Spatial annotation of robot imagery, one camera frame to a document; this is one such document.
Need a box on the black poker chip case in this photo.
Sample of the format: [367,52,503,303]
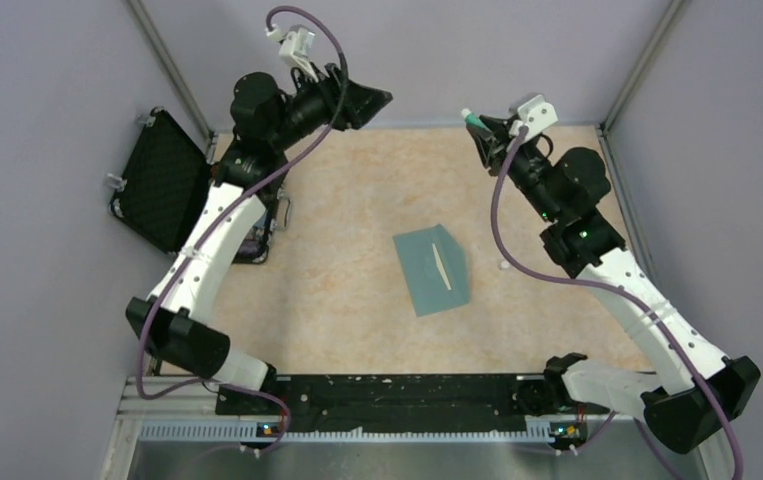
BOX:
[109,107,287,255]

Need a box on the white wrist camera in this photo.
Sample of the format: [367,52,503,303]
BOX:
[508,93,558,141]
[266,24,319,83]

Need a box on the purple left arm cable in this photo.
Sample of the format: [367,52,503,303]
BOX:
[135,5,350,460]

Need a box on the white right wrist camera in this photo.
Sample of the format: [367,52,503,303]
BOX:
[508,93,558,141]

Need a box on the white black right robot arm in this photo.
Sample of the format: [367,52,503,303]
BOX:
[463,111,761,454]

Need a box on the aluminium front frame rail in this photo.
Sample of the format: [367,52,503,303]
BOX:
[98,374,744,480]

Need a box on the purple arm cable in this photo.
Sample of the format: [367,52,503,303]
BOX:
[135,5,350,460]
[489,127,747,480]

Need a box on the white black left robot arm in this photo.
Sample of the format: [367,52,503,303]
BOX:
[125,63,393,414]

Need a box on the beige letter paper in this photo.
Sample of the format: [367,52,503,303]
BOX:
[431,243,452,291]

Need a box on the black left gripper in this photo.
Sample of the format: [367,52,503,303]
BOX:
[270,61,393,151]

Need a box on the green white glue stick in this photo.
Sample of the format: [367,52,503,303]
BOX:
[461,108,488,130]

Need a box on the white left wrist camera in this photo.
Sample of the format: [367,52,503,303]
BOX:
[266,24,319,83]

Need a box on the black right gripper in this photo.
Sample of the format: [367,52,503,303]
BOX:
[468,116,561,224]

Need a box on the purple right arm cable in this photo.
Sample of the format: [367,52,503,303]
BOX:
[489,127,747,480]

